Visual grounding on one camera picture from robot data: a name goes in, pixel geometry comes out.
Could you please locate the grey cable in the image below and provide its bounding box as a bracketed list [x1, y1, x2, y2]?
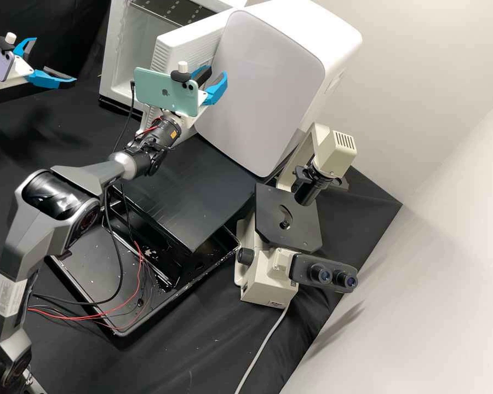
[233, 301, 291, 394]

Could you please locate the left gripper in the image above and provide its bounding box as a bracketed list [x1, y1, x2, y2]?
[0, 37, 77, 91]

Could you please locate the white box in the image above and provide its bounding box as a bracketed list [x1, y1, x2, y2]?
[197, 9, 364, 178]

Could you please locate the black cable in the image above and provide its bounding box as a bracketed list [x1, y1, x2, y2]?
[24, 79, 139, 307]

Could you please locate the black platform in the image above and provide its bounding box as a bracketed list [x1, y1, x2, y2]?
[106, 135, 258, 291]

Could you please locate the right wrist camera phone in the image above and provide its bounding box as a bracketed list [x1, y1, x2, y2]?
[132, 60, 200, 118]

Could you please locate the black tray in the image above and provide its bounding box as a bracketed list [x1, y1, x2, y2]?
[44, 221, 244, 338]

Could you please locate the white incubator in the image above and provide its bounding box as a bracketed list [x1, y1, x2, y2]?
[98, 0, 248, 120]

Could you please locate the cream microscope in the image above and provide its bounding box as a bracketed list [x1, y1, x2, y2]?
[233, 122, 360, 305]

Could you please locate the red wire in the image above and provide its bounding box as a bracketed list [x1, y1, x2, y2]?
[0, 241, 159, 330]

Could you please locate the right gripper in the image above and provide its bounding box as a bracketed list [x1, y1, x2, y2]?
[141, 65, 228, 138]

